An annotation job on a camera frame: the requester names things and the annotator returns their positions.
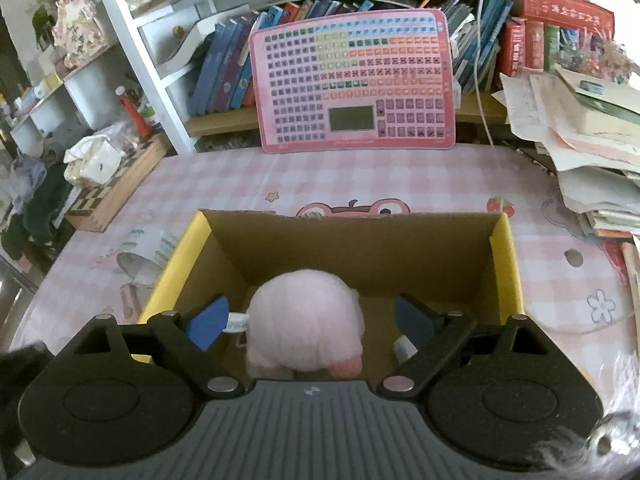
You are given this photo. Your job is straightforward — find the row of blue books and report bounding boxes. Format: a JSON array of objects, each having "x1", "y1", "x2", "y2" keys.
[{"x1": 188, "y1": 0, "x2": 375, "y2": 117}]

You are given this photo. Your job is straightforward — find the pile of papers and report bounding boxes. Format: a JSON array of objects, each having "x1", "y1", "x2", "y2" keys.
[{"x1": 495, "y1": 65, "x2": 639, "y2": 240}]

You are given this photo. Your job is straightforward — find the red books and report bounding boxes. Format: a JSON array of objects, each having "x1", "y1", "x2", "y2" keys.
[{"x1": 498, "y1": 0, "x2": 615, "y2": 76}]

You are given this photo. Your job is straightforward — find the wooden chess board box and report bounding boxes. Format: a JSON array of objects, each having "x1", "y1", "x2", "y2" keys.
[{"x1": 65, "y1": 133, "x2": 172, "y2": 233}]

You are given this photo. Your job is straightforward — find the pile of clothes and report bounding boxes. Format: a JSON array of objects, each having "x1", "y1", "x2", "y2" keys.
[{"x1": 1, "y1": 133, "x2": 75, "y2": 261}]

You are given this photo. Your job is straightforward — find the pink plush toy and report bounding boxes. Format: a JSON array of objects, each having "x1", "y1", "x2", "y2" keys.
[{"x1": 246, "y1": 269, "x2": 364, "y2": 379}]

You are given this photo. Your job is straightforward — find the floral tissue pack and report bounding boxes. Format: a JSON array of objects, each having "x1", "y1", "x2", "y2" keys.
[{"x1": 63, "y1": 134, "x2": 122, "y2": 188}]

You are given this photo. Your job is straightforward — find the clear tape roll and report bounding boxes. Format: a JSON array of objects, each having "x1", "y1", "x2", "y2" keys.
[{"x1": 116, "y1": 226, "x2": 178, "y2": 287}]

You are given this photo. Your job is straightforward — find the white cable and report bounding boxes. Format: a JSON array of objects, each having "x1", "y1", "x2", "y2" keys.
[{"x1": 472, "y1": 0, "x2": 497, "y2": 149}]

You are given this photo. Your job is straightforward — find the red toy bottle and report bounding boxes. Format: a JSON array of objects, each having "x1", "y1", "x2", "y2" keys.
[{"x1": 115, "y1": 86, "x2": 153, "y2": 140}]

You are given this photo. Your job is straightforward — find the pink checkered tablecloth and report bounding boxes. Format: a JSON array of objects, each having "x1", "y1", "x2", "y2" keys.
[{"x1": 1, "y1": 144, "x2": 637, "y2": 398}]

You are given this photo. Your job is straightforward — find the pink learning tablet board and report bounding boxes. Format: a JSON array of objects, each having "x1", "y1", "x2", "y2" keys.
[{"x1": 250, "y1": 9, "x2": 456, "y2": 154}]

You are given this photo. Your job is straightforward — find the yellow cardboard box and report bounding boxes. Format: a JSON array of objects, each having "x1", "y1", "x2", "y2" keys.
[{"x1": 139, "y1": 210, "x2": 525, "y2": 385}]

